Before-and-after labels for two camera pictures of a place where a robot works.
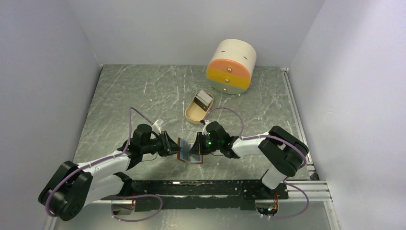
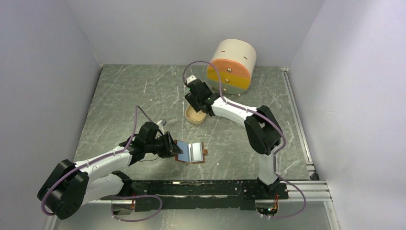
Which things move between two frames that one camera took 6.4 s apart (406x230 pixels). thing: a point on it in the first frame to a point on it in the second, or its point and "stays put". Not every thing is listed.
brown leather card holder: [184, 155] stays put
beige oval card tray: [195, 114] stays put
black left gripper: [171, 146] stays put
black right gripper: [198, 148] to [192, 101]
